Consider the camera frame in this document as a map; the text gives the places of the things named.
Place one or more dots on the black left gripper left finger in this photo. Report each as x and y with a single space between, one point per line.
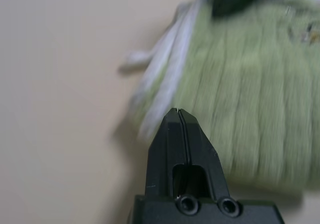
165 154

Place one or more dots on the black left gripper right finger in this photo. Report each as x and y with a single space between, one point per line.
202 154

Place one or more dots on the green towel with white trim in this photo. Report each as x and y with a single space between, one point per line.
237 84

